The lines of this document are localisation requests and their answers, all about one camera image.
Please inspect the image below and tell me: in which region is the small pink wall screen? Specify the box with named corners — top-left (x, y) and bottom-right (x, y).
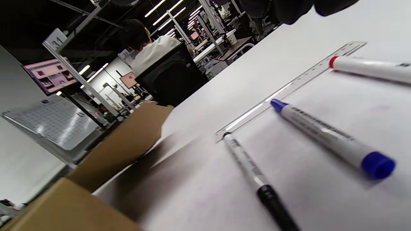
top-left (120, 72), bottom-right (138, 90)

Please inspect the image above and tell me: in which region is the small brown desk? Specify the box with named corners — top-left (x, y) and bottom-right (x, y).
top-left (218, 36), bottom-right (255, 62)

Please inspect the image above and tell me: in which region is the blue marker pen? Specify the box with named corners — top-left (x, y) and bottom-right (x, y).
top-left (270, 98), bottom-right (396, 180)

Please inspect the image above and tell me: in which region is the clear plastic ruler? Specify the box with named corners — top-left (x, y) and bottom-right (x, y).
top-left (214, 41), bottom-right (367, 143)

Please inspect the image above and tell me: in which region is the brown cardboard mailer box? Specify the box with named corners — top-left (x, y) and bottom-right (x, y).
top-left (0, 101), bottom-right (175, 231)

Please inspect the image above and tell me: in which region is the person's right hand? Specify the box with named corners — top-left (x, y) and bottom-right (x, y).
top-left (239, 0), bottom-right (360, 25)

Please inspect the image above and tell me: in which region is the white whiteboard on stand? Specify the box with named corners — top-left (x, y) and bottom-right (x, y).
top-left (2, 96), bottom-right (100, 151)

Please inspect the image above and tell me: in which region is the red marker pen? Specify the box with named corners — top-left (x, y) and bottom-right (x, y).
top-left (329, 56), bottom-right (411, 84)

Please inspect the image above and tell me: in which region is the white frame post with sign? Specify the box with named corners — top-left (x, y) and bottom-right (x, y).
top-left (42, 28), bottom-right (121, 117)

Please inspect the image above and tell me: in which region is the long ceiling light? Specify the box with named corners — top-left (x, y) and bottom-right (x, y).
top-left (153, 0), bottom-right (185, 26)
top-left (157, 6), bottom-right (187, 31)

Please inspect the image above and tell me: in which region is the black marker pen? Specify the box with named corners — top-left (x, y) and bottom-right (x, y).
top-left (222, 132), bottom-right (301, 231)

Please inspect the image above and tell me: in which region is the black mesh office chair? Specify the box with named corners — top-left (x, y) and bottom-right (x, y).
top-left (135, 42), bottom-right (209, 108)

